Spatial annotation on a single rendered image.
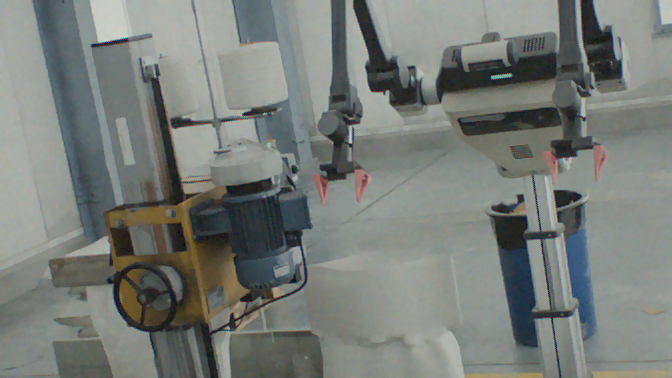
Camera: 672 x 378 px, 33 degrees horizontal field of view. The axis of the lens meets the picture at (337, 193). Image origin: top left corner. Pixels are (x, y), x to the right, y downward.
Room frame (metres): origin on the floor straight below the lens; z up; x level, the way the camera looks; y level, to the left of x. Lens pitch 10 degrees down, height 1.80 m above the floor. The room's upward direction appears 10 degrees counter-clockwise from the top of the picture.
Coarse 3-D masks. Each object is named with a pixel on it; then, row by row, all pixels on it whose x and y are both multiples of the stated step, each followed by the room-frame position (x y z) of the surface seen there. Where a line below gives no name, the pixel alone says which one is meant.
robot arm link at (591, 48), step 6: (588, 42) 3.01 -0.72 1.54; (594, 42) 3.00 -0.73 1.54; (600, 42) 2.99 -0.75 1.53; (606, 42) 2.98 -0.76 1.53; (588, 48) 3.00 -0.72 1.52; (594, 48) 2.99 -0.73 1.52; (600, 48) 2.99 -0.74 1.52; (606, 48) 2.98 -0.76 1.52; (588, 54) 3.00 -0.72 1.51; (594, 54) 3.00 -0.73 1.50; (600, 54) 2.99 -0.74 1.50; (606, 54) 2.98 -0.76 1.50; (588, 60) 3.01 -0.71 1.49; (594, 60) 3.01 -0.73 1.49; (600, 60) 3.00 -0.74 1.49; (606, 60) 3.00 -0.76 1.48; (606, 66) 3.01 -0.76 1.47
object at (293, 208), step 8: (288, 192) 2.87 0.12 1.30; (296, 192) 2.86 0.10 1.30; (304, 192) 2.82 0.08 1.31; (280, 200) 2.80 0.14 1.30; (288, 200) 2.79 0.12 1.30; (296, 200) 2.79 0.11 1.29; (304, 200) 2.79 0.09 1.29; (280, 208) 2.79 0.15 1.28; (288, 208) 2.79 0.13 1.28; (296, 208) 2.79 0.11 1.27; (304, 208) 2.79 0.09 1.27; (280, 216) 2.80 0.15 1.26; (288, 216) 2.79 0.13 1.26; (296, 216) 2.79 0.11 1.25; (304, 216) 2.79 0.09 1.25; (288, 224) 2.79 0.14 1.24; (296, 224) 2.79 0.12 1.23; (304, 224) 2.79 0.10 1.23; (312, 224) 2.80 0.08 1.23; (296, 232) 2.83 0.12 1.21
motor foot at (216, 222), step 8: (208, 200) 2.89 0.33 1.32; (192, 208) 2.81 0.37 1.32; (200, 208) 2.84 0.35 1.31; (208, 208) 2.87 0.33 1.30; (216, 208) 2.84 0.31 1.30; (192, 216) 2.80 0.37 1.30; (200, 216) 2.84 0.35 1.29; (208, 216) 2.83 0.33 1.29; (216, 216) 2.82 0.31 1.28; (224, 216) 2.81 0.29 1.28; (192, 224) 2.81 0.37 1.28; (200, 224) 2.83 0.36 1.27; (208, 224) 2.83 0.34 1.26; (216, 224) 2.82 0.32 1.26; (224, 224) 2.81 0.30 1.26; (200, 232) 2.81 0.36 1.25; (208, 232) 2.82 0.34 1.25; (216, 232) 2.81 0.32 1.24; (224, 232) 2.81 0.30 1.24
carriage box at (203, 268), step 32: (192, 192) 2.95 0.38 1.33; (224, 192) 2.98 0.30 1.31; (128, 224) 2.84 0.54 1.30; (128, 256) 2.86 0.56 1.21; (160, 256) 2.81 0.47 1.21; (192, 256) 2.77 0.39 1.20; (224, 256) 2.92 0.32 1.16; (128, 288) 2.86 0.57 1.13; (192, 288) 2.78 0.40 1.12; (224, 288) 2.89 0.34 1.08; (160, 320) 2.83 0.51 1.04; (192, 320) 2.79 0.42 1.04
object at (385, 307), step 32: (352, 256) 3.17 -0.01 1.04; (384, 256) 3.17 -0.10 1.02; (416, 256) 3.08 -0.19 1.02; (448, 256) 2.99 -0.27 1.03; (320, 288) 3.12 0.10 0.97; (352, 288) 3.01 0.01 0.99; (384, 288) 2.98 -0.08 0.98; (416, 288) 2.99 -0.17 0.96; (448, 288) 2.99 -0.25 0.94; (320, 320) 3.14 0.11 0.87; (352, 320) 3.02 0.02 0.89; (384, 320) 2.98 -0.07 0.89; (416, 320) 2.99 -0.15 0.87; (448, 320) 3.00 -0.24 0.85; (352, 352) 3.04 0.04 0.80; (384, 352) 3.00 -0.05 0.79; (416, 352) 2.96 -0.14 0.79; (448, 352) 2.96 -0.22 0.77
